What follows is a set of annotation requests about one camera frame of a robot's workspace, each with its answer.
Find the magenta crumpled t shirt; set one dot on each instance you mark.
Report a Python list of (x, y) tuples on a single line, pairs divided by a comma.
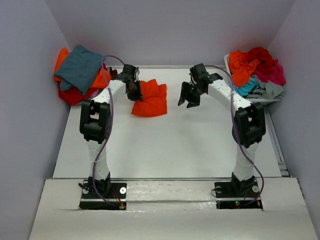
[(276, 76)]

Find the red folded t shirt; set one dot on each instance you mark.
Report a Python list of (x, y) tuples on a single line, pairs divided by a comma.
[(73, 96)]

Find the cyan crumpled t shirt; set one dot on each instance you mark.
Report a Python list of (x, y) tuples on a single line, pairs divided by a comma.
[(248, 87)]

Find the orange folded t shirt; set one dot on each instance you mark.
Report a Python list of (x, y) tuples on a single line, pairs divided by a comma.
[(101, 80)]

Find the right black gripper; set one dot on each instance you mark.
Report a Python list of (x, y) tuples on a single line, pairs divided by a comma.
[(192, 102)]

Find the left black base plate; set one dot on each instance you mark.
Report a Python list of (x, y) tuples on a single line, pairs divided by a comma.
[(114, 200)]

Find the grey crumpled t shirt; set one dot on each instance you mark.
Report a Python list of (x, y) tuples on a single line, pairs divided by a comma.
[(266, 90)]

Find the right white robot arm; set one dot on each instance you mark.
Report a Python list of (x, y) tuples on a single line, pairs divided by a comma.
[(248, 127)]

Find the teal folded t shirt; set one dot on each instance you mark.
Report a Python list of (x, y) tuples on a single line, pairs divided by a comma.
[(80, 67)]

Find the red crumpled t shirt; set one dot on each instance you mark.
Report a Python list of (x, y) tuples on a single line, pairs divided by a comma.
[(265, 60)]

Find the pink folded t shirt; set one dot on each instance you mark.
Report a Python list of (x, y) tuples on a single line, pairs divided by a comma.
[(95, 93)]

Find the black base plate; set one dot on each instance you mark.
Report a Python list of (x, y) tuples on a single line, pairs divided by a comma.
[(114, 200), (228, 199)]

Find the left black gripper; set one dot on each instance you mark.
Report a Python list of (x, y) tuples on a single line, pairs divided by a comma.
[(138, 95)]

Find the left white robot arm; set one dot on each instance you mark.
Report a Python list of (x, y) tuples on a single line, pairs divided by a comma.
[(96, 124)]

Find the white laundry basket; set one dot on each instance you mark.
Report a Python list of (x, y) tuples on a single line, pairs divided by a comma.
[(262, 100)]

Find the dark maroon t shirt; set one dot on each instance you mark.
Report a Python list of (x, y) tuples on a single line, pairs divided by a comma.
[(112, 72)]

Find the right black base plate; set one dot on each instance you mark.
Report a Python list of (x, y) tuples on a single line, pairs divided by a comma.
[(228, 199)]

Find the orange t shirt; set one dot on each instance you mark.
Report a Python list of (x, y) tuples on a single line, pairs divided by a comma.
[(154, 100), (101, 80)]

